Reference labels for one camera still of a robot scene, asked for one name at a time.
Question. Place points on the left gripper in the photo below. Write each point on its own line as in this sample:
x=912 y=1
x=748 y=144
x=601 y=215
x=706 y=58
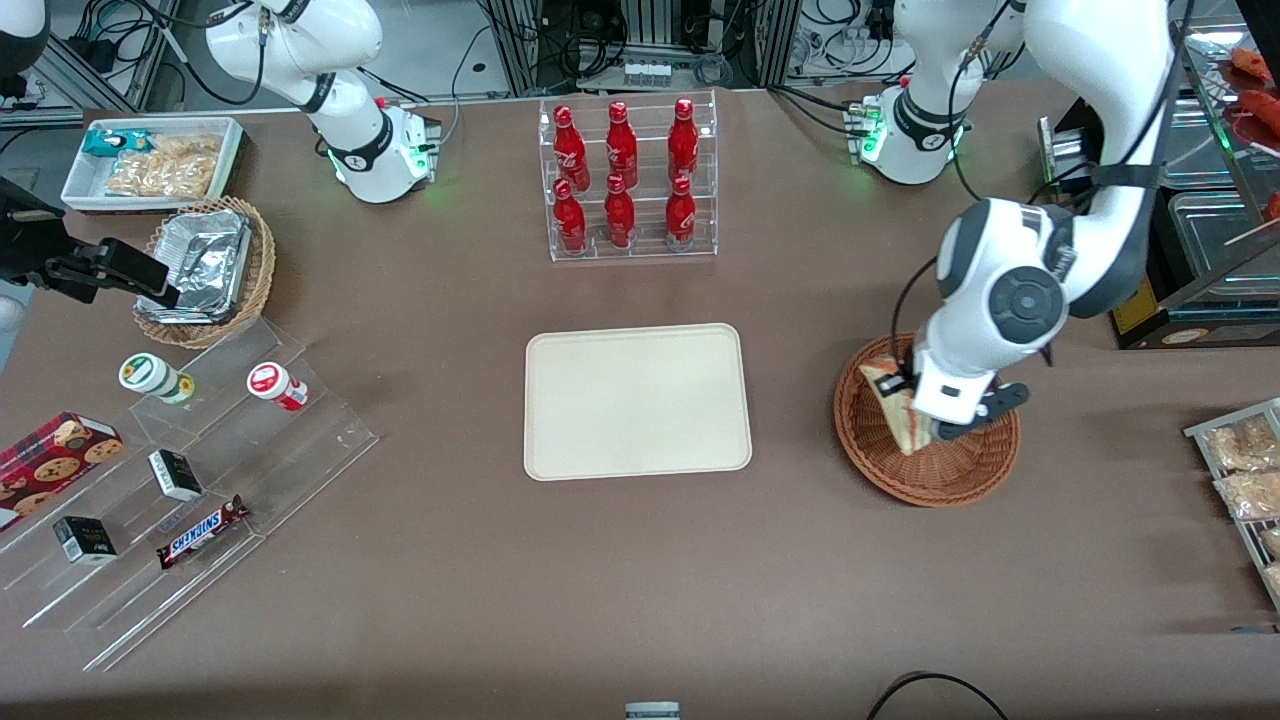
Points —
x=908 y=385

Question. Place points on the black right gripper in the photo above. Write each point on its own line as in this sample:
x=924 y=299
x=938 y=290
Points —
x=30 y=256

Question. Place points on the triangular sandwich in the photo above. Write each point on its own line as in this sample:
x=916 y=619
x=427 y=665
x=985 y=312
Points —
x=905 y=425

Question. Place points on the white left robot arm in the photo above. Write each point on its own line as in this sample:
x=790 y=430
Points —
x=1100 y=100

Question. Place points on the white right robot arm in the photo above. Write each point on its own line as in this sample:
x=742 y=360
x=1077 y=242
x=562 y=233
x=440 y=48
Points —
x=300 y=40

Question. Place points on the round brown wicker basket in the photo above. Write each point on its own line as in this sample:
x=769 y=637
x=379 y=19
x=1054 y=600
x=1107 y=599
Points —
x=950 y=480

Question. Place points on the light tan wicker basket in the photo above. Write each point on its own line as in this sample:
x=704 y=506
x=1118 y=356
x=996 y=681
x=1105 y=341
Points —
x=262 y=270

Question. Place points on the beige plastic tray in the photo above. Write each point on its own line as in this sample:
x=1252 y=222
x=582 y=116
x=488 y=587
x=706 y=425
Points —
x=637 y=400

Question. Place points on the grey metal snack tray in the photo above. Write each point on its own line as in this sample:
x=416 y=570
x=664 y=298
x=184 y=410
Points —
x=1245 y=535

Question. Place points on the white rectangular snack bin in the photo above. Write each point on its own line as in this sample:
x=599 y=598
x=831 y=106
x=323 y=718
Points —
x=85 y=185

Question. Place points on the aluminium foil container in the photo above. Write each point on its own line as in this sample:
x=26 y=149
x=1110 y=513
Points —
x=205 y=260

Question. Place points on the green lid snack cup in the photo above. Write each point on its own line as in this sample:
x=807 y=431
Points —
x=150 y=376

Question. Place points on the clear bag of crackers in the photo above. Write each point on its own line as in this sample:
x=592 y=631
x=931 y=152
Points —
x=165 y=168

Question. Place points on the teal snack packet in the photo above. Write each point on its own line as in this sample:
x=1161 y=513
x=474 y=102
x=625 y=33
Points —
x=105 y=143

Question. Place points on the red tartan cookie box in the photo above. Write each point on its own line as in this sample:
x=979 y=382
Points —
x=55 y=460

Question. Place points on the red lid snack cup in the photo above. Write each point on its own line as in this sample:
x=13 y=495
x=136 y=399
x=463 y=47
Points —
x=272 y=385

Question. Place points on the small black carton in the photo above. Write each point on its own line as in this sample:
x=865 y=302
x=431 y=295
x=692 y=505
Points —
x=85 y=540
x=175 y=475

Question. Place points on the clear acrylic stepped shelf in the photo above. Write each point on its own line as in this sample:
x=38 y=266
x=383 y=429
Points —
x=290 y=450

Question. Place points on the snickers chocolate bar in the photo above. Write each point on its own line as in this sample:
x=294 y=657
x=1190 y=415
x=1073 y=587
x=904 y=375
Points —
x=200 y=532

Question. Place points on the red cola bottle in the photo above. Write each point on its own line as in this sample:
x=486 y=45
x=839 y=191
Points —
x=569 y=222
x=570 y=150
x=680 y=215
x=621 y=148
x=683 y=145
x=619 y=218

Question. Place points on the silver metal housing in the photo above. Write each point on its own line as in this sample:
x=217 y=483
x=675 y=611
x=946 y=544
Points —
x=1060 y=150

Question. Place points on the clear acrylic bottle rack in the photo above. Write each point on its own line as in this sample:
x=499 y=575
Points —
x=650 y=245

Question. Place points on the black yellow food warmer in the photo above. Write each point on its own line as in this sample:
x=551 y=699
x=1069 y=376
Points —
x=1200 y=325

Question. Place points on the clear bag of fried snacks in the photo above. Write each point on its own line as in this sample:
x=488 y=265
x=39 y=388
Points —
x=1255 y=495
x=1245 y=445
x=1274 y=580
x=1272 y=542

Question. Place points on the white power strip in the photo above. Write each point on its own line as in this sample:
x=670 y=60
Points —
x=645 y=72

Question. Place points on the grey box at table edge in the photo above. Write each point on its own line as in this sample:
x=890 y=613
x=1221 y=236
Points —
x=652 y=711

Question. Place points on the aluminium frame post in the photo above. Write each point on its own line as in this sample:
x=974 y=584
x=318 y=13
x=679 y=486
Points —
x=655 y=20
x=775 y=40
x=515 y=50

